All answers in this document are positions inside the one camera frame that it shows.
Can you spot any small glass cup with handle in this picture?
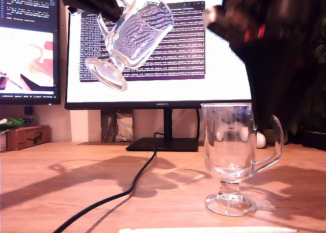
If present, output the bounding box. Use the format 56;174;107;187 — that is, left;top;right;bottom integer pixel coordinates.
85;0;175;92
200;102;285;217

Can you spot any white pen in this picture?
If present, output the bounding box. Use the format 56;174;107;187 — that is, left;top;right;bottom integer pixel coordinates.
118;227;298;233

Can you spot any green leafy plant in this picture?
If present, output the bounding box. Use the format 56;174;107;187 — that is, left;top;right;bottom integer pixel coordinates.
289;23;326;139

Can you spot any small beige pot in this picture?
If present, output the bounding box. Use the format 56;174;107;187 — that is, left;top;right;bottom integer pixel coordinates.
263;128;276;144

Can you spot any black monitor with code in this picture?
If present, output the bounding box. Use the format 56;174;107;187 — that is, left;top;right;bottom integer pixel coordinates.
0;0;62;106

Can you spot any white game controller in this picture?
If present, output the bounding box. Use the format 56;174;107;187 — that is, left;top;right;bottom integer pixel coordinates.
256;131;267;149

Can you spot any black planter tray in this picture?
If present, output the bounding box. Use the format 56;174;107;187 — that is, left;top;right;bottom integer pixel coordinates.
296;130;326;151

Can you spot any black Huawei monitor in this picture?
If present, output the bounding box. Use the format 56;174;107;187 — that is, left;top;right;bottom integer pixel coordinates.
64;0;253;152

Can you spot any patterned brown box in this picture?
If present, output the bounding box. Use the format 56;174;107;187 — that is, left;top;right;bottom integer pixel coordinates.
101;110;133;143

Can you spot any green packet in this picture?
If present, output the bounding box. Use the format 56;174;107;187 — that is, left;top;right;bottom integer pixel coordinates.
0;117;35;132

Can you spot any cardboard box with sunglasses print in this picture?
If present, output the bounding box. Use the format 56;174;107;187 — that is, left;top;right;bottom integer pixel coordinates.
6;125;51;151

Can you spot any thin black monitor cable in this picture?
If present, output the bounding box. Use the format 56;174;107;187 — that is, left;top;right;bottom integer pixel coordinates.
195;108;201;139

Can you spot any thick black cable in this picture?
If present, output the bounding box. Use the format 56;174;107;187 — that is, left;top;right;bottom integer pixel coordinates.
52;132;165;233

